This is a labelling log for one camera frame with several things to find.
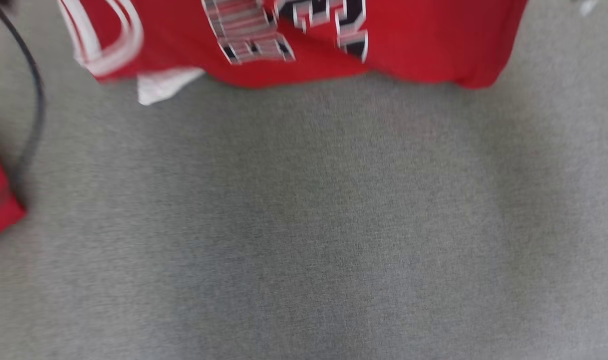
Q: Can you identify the red basketball jersey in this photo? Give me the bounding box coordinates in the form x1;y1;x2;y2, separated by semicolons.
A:
56;0;529;107

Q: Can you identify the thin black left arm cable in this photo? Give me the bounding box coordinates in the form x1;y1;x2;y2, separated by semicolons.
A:
0;0;48;201

